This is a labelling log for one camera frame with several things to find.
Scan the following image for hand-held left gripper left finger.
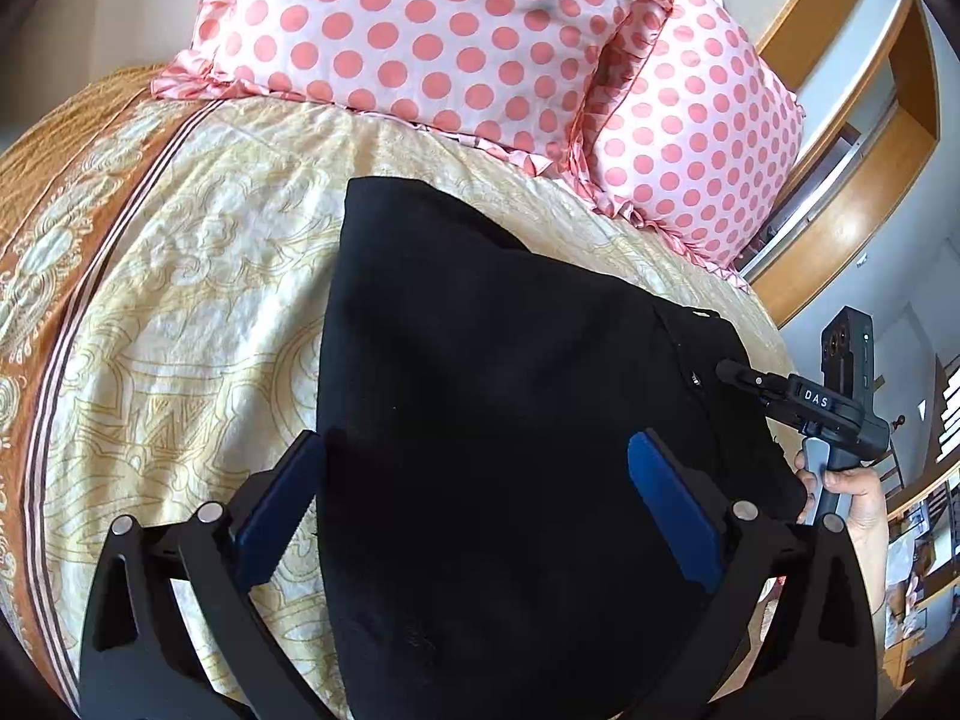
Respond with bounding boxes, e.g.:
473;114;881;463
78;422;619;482
79;429;353;720

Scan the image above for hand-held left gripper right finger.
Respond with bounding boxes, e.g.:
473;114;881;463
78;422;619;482
615;427;880;720

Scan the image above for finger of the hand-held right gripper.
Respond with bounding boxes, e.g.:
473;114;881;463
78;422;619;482
715;358;788;412

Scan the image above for black pants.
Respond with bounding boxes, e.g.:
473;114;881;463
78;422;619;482
315;176;807;720

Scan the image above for person's right forearm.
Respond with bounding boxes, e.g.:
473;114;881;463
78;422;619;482
855;555;893;620

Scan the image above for person's right hand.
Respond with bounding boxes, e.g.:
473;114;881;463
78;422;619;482
793;465;890;557

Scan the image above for cluttered wooden shelf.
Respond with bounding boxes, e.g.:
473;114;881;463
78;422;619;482
881;457;960;698

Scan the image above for yellow patterned bed blanket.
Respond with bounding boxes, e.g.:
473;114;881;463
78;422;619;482
0;64;788;720

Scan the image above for small pink polka-dot pillow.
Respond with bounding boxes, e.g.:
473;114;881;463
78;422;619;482
570;0;807;290

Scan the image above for large pink polka-dot pillow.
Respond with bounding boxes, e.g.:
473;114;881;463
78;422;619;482
150;0;695;181

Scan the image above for wooden door frame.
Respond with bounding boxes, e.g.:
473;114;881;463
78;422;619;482
776;0;942;327

